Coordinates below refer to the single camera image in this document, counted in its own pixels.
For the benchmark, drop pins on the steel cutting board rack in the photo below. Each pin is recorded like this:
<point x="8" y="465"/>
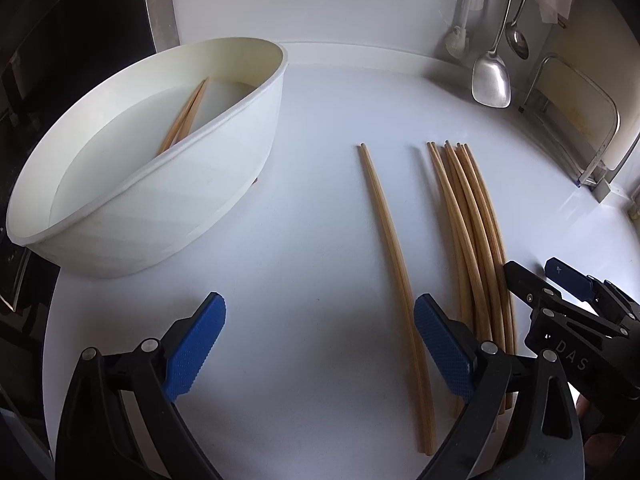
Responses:
<point x="605" y="147"/>

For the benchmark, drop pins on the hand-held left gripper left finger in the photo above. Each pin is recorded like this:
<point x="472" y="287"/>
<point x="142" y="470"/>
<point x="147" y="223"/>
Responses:
<point x="195" y="345"/>

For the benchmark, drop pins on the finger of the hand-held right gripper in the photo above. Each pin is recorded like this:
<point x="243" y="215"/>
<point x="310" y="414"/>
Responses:
<point x="570" y="277"/>
<point x="525" y="280"/>

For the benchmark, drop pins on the steel ladle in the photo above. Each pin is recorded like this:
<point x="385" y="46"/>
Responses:
<point x="517" y="42"/>

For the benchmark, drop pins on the bundle of wooden chopsticks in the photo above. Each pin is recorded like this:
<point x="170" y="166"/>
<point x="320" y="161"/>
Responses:
<point x="475" y="240"/>

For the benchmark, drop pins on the white oval plastic basin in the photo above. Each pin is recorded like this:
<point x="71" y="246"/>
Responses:
<point x="150" y="220"/>

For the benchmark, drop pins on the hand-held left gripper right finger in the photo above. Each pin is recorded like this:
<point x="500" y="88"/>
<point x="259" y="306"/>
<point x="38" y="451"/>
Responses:
<point x="442" y="345"/>

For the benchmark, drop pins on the white cutting board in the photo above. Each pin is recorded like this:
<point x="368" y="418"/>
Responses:
<point x="565" y="110"/>

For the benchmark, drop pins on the white dish brush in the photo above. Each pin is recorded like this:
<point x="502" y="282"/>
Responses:
<point x="456" y="40"/>

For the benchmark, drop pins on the light wooden chopstick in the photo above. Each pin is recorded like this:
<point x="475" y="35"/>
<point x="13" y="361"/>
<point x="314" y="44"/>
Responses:
<point x="391" y="230"/>
<point x="385" y="232"/>
<point x="182" y="116"/>
<point x="192" y="112"/>

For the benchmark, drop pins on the steel cooking spatula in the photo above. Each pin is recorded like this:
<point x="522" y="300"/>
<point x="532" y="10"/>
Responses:
<point x="492" y="82"/>

